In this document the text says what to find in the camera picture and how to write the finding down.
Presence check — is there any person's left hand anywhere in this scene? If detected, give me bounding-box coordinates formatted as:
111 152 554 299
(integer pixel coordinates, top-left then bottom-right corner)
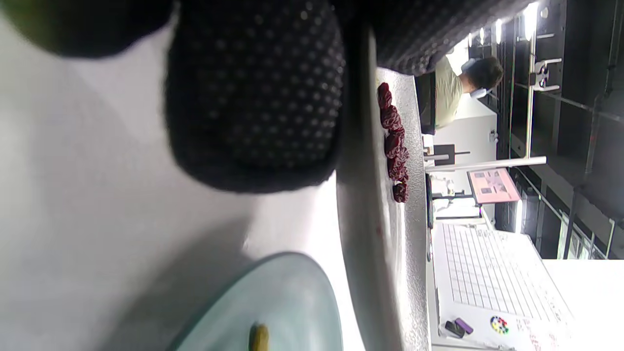
0 0 537 194

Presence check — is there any pile of dark red raisins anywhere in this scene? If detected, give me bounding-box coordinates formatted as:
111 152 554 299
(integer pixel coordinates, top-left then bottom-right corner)
378 82 410 204

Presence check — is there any teal plate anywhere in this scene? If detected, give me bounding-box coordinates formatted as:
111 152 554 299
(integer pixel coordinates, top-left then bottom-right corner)
166 252 344 351

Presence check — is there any grey plate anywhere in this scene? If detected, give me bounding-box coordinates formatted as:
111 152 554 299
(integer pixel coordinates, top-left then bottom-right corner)
336 24 430 351

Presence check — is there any yellow raisin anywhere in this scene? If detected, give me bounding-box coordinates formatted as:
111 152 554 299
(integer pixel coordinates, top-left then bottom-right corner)
249 323 270 351

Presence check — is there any black monitor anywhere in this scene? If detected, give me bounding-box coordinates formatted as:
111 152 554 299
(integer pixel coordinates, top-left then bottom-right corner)
414 72 437 136

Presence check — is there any pink poster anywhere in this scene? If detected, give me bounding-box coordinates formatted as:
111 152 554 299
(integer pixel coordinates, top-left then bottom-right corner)
468 168 521 204

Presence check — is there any white whiteboard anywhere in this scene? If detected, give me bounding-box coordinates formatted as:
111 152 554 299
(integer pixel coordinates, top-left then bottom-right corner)
431 219 576 351

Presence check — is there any white post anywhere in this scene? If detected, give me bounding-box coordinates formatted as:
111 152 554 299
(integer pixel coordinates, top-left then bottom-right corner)
424 156 547 172

